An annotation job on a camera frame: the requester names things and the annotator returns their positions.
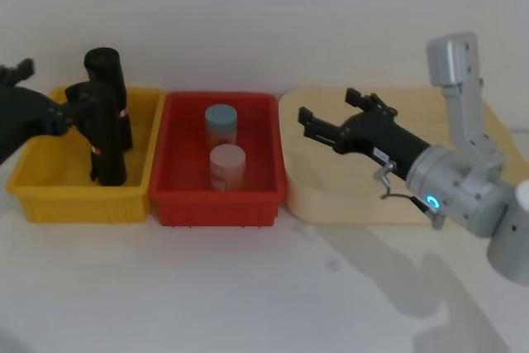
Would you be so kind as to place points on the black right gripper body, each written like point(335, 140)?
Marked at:
point(380, 138)

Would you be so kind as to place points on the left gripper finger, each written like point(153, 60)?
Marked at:
point(73, 118)
point(16, 72)

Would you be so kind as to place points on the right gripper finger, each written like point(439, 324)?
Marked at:
point(372, 103)
point(322, 129)

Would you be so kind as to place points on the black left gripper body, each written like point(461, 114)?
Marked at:
point(22, 115)

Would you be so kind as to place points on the black cylindrical bottle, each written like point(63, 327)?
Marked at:
point(111, 74)
point(108, 142)

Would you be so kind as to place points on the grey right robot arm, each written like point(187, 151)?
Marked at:
point(467, 187)

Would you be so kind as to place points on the yellow plastic bin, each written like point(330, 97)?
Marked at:
point(53, 187)

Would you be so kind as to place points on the jar with blue lid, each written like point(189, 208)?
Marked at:
point(221, 125)

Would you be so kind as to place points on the jar with pink lid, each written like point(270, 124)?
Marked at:
point(226, 169)

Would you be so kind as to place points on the red plastic bin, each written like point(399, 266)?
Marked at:
point(182, 200)

